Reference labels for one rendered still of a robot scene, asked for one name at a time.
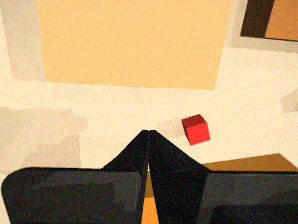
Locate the orange square block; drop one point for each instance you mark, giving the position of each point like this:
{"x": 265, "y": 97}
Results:
{"x": 271, "y": 19}

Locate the red square block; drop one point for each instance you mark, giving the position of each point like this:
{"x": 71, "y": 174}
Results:
{"x": 196, "y": 129}

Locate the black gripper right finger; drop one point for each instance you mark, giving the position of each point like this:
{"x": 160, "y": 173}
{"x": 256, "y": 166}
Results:
{"x": 186, "y": 192}

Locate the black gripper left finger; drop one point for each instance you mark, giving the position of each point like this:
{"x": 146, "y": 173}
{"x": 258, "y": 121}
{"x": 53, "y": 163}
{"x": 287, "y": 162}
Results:
{"x": 113, "y": 194}

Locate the tan square block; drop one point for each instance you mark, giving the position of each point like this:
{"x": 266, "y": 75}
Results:
{"x": 152, "y": 43}

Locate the orange long bar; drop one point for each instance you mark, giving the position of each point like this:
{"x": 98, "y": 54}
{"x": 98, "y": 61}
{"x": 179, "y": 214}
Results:
{"x": 272, "y": 162}

